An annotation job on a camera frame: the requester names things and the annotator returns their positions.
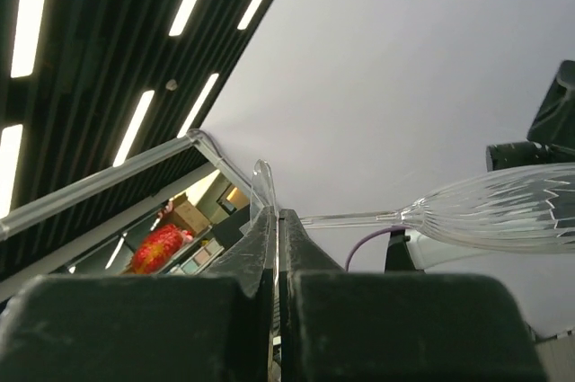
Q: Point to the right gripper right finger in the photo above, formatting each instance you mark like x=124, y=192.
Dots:
x=396, y=326

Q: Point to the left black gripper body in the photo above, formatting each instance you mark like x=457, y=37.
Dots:
x=524, y=153

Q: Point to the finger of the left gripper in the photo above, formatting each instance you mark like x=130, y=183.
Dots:
x=553, y=124

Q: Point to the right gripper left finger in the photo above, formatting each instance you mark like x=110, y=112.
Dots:
x=213, y=326

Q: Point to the clear flute glass back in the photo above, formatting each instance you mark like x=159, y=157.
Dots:
x=410, y=326

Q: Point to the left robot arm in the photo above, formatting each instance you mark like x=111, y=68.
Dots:
x=413, y=251

